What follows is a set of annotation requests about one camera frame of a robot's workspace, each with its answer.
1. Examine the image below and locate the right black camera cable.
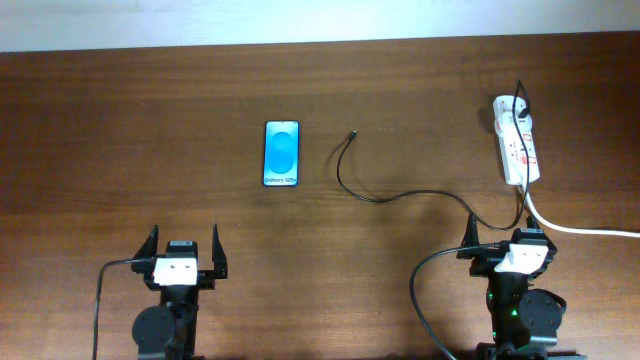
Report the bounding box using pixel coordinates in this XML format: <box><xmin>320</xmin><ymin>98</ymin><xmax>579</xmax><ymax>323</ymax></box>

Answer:
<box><xmin>409</xmin><ymin>242</ymin><xmax>501</xmax><ymax>360</ymax></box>

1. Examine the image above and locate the blue Galaxy smartphone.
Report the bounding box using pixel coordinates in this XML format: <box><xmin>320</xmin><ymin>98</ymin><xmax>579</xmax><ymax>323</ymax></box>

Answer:
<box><xmin>262</xmin><ymin>120</ymin><xmax>300</xmax><ymax>187</ymax></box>

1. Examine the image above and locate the black USB charging cable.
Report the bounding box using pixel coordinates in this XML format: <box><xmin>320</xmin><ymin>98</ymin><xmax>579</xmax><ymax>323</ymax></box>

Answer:
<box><xmin>336</xmin><ymin>79</ymin><xmax>532</xmax><ymax>232</ymax></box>

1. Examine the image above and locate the white power strip cord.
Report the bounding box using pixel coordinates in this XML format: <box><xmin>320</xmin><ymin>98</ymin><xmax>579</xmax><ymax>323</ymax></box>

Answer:
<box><xmin>517</xmin><ymin>183</ymin><xmax>640</xmax><ymax>239</ymax></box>

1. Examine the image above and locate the white USB wall charger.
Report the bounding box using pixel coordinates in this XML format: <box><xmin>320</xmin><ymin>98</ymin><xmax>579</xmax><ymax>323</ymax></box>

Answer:
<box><xmin>493</xmin><ymin>95</ymin><xmax>531</xmax><ymax>122</ymax></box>

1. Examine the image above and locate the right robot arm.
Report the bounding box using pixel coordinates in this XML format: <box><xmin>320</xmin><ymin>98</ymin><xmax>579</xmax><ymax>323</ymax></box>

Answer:
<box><xmin>457</xmin><ymin>215</ymin><xmax>567</xmax><ymax>359</ymax></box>

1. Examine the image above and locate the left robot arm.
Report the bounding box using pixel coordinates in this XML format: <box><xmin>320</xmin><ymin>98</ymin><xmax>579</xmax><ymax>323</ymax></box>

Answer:
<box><xmin>131</xmin><ymin>226</ymin><xmax>228</xmax><ymax>360</ymax></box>

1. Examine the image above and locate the left black camera cable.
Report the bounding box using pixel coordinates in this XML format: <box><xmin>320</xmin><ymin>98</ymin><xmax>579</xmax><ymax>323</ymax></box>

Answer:
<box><xmin>92</xmin><ymin>257</ymin><xmax>154</xmax><ymax>360</ymax></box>

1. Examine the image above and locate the white power strip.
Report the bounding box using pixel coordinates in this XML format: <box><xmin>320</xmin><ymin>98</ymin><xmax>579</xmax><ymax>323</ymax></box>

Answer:
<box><xmin>494</xmin><ymin>115</ymin><xmax>540</xmax><ymax>186</ymax></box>

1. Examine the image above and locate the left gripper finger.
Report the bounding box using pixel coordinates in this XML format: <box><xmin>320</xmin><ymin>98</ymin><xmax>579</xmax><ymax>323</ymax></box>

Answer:
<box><xmin>133</xmin><ymin>225</ymin><xmax>159</xmax><ymax>260</ymax></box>
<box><xmin>212</xmin><ymin>225</ymin><xmax>228</xmax><ymax>271</ymax></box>

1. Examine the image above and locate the black camera cable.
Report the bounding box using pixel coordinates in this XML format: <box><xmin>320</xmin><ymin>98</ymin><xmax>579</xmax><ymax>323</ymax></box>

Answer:
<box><xmin>92</xmin><ymin>257</ymin><xmax>154</xmax><ymax>360</ymax></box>
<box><xmin>409</xmin><ymin>242</ymin><xmax>501</xmax><ymax>360</ymax></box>

